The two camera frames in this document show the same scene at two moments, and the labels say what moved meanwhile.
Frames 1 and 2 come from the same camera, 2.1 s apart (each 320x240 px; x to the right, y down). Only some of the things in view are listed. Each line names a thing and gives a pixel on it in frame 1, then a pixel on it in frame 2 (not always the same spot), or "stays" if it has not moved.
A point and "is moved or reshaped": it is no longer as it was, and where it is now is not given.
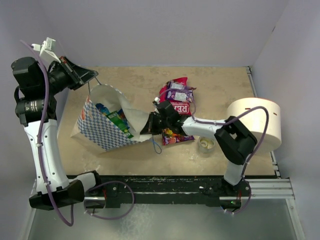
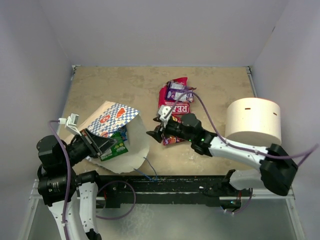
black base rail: x=169 y=191 stays
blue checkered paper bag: x=96 y=131 is moved or reshaped
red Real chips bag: x=179 y=94 stays
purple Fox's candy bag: x=168 y=137 stays
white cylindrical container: x=255 y=120 stays
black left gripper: x=76 y=80 → x=96 y=145
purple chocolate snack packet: x=177 y=91 stays
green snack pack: x=119 y=118 → x=119 y=148
